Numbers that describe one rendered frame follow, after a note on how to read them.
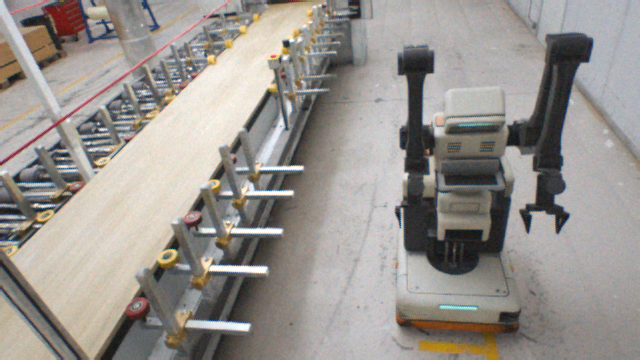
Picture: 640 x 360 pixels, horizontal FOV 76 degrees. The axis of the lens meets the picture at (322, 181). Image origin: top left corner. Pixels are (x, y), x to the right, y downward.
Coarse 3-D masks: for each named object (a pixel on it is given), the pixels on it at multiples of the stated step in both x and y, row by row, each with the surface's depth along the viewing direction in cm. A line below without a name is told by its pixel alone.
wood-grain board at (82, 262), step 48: (240, 48) 402; (192, 96) 314; (240, 96) 302; (144, 144) 258; (192, 144) 250; (96, 192) 219; (144, 192) 213; (192, 192) 207; (48, 240) 190; (96, 240) 185; (144, 240) 181; (48, 288) 164; (96, 288) 161; (0, 336) 147; (96, 336) 142
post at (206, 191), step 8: (208, 184) 172; (208, 192) 172; (208, 200) 175; (208, 208) 177; (216, 208) 179; (216, 216) 179; (216, 224) 182; (216, 232) 185; (224, 232) 186; (232, 248) 195
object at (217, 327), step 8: (152, 320) 155; (192, 320) 152; (200, 320) 152; (144, 328) 155; (152, 328) 155; (160, 328) 154; (192, 328) 150; (200, 328) 150; (208, 328) 149; (216, 328) 148; (224, 328) 148; (232, 328) 147; (240, 328) 147; (248, 328) 147
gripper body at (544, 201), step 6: (540, 192) 138; (546, 192) 137; (540, 198) 138; (546, 198) 137; (552, 198) 137; (528, 204) 142; (534, 204) 142; (540, 204) 139; (546, 204) 138; (552, 204) 138; (534, 210) 138; (540, 210) 138; (546, 210) 138
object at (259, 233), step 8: (192, 232) 194; (200, 232) 193; (208, 232) 193; (232, 232) 190; (240, 232) 190; (248, 232) 189; (256, 232) 188; (264, 232) 188; (272, 232) 187; (280, 232) 186
